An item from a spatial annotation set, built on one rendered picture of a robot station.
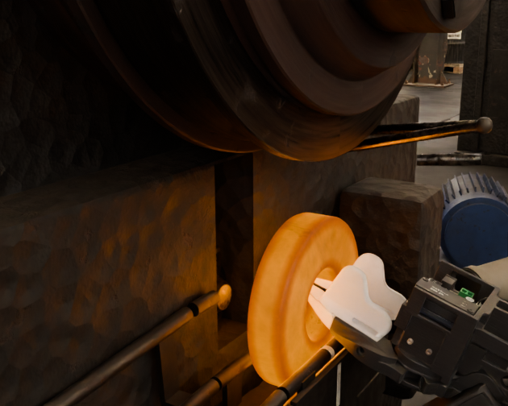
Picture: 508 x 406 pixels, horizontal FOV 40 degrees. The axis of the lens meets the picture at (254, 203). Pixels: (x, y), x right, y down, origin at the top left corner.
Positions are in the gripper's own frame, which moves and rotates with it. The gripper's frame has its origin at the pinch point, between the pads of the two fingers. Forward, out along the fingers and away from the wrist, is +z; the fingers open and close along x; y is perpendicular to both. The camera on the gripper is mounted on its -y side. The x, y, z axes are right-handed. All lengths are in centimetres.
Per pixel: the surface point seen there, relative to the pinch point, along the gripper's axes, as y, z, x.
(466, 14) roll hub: 26.5, -4.1, 0.8
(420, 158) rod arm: 14.1, -3.5, -4.3
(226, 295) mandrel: -3.0, 6.7, 2.7
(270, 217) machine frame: 3.1, 7.5, -3.2
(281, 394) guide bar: -2.2, -4.1, 11.1
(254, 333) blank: -1.3, 0.8, 7.7
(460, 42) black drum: -113, 260, -1040
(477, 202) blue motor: -51, 19, -197
